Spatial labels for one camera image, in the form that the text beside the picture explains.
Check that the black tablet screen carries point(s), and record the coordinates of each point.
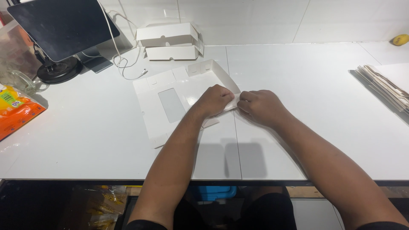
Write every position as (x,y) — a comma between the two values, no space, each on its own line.
(60,27)

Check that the heap of clear plastic bags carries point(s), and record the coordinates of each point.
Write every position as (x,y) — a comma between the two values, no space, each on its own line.
(102,204)

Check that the person's left fingers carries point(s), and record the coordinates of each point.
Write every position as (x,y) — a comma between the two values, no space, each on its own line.
(227,95)

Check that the stack of flat box blanks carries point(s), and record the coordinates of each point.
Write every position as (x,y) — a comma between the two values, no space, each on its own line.
(388,84)

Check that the orange snack packet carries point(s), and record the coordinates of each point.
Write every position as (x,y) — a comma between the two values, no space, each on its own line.
(16,111)

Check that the person's left hand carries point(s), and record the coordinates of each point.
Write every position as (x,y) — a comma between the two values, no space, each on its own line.
(212,100)

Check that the white cardboard box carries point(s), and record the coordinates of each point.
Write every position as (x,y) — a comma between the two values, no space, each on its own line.
(166,33)
(159,95)
(171,52)

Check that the yellow fruit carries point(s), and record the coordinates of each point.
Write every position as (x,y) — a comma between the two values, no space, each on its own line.
(401,40)

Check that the blue plastic container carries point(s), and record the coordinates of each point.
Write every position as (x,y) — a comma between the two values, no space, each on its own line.
(212,192)

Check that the folded white cardboard box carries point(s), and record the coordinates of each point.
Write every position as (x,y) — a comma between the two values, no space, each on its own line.
(166,33)
(171,52)

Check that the person's right fingers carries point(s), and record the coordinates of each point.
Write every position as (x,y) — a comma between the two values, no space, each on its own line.
(245,100)

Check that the clear plastic container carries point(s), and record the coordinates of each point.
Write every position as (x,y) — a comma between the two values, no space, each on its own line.
(14,48)

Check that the clear glass mug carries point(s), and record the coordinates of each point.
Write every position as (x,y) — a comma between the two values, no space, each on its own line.
(19,81)

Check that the black round stand base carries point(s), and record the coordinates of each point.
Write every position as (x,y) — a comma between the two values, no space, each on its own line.
(59,72)

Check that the person's right hand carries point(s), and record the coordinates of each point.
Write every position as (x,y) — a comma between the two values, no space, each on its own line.
(263,107)

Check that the grey stand plate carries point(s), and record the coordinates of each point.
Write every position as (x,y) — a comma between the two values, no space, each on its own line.
(97,62)

